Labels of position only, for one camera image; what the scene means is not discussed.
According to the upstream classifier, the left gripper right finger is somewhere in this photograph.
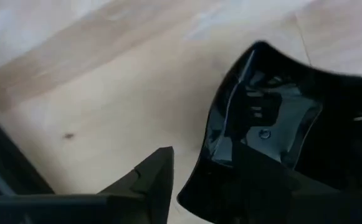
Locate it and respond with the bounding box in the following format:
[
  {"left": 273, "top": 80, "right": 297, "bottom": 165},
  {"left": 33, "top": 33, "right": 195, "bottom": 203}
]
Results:
[{"left": 232, "top": 141, "right": 362, "bottom": 224}]

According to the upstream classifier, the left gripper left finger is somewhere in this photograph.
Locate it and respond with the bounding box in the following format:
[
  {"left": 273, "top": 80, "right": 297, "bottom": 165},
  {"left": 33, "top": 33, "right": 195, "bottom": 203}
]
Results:
[{"left": 0, "top": 146, "right": 175, "bottom": 224}]

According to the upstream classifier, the black curved square bowl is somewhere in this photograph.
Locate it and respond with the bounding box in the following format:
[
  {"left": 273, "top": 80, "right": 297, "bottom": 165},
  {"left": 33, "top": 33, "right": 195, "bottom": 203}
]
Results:
[{"left": 176, "top": 40, "right": 362, "bottom": 224}]

